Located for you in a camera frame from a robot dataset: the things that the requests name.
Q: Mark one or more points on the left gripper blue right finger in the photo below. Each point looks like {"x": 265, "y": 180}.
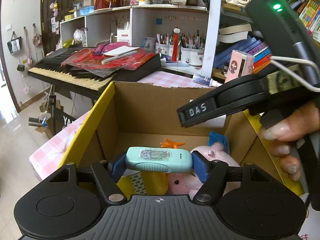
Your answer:
{"x": 200, "y": 166}

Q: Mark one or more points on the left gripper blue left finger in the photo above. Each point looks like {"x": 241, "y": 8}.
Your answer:
{"x": 118, "y": 166}

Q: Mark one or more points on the yellow tape roll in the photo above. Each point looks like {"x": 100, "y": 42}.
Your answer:
{"x": 143, "y": 182}

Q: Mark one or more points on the pink plush pig toy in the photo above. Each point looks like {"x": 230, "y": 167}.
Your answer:
{"x": 190, "y": 182}

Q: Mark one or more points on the mint green stapler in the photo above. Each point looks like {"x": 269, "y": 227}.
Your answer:
{"x": 166, "y": 160}

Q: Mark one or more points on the person right hand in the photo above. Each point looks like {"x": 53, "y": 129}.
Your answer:
{"x": 301, "y": 122}

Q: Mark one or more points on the pink cylindrical humidifier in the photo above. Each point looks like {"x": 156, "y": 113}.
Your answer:
{"x": 241, "y": 64}

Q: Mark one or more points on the yellow cardboard box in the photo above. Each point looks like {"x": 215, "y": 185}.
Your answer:
{"x": 242, "y": 131}

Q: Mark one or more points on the pink cartoon table mat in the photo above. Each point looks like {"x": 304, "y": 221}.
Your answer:
{"x": 127, "y": 114}

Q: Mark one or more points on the small blue white bottle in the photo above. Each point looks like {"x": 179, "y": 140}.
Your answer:
{"x": 207, "y": 81}

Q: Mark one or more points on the white pen holder cup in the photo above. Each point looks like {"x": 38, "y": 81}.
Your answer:
{"x": 193, "y": 57}

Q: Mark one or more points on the red plastic bags pile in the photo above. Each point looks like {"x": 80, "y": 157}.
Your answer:
{"x": 106, "y": 59}

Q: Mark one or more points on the black electronic keyboard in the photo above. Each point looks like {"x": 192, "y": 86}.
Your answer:
{"x": 50, "y": 70}

